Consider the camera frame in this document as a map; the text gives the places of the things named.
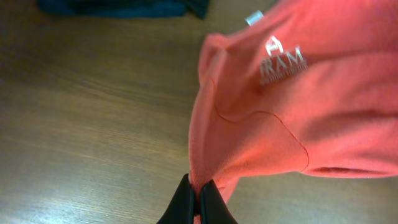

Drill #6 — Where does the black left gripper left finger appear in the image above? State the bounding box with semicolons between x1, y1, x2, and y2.
157;174;195;224

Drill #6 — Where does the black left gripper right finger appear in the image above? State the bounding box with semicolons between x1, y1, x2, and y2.
200;180;238;224

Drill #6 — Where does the dark teal t-shirt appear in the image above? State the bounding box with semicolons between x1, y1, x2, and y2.
37;0;210;19

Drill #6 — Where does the orange t-shirt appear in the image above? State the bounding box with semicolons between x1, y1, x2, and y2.
188;0;398;205

